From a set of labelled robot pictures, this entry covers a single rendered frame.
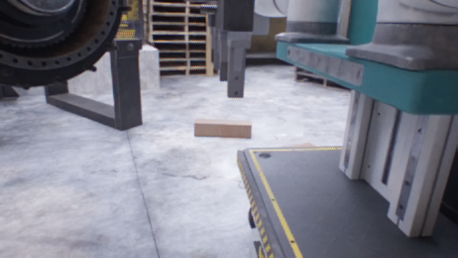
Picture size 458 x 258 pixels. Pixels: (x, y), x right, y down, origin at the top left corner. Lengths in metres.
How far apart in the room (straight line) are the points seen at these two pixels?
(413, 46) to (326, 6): 0.45
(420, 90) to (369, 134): 0.53
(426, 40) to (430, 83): 0.06
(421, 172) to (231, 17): 0.52
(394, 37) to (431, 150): 0.31
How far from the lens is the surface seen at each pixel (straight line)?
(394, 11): 0.51
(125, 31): 4.02
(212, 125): 2.05
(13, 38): 0.93
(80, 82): 3.55
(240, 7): 0.47
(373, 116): 0.95
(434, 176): 0.77
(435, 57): 0.47
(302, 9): 0.90
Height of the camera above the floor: 0.77
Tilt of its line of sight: 17 degrees down
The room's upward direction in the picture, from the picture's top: 2 degrees clockwise
